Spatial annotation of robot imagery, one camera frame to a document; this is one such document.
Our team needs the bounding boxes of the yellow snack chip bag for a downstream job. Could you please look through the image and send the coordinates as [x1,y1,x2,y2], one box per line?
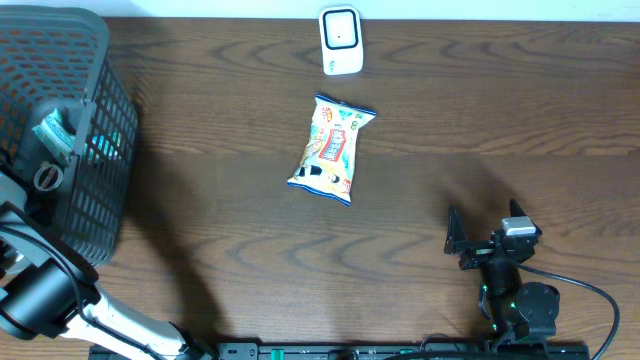
[287,94,377,206]

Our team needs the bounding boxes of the large wet wipes pack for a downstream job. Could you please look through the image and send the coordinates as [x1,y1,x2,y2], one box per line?
[32,108,75,164]

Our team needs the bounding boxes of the green Zam-Buk ointment box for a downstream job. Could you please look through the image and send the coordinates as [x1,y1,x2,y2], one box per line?
[33,162,64,193]

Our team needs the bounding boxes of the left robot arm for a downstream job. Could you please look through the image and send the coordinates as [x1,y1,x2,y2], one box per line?
[1,174,219,359]

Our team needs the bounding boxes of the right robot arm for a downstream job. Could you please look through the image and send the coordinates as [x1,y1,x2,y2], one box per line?
[444,200,560,353]

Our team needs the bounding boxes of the white barcode scanner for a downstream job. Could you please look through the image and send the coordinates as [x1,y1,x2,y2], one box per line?
[318,6,364,76]

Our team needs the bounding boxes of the grey plastic mesh basket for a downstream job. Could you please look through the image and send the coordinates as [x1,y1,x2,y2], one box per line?
[1,5,138,266]

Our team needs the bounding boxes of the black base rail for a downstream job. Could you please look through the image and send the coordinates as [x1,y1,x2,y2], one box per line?
[216,339,589,360]

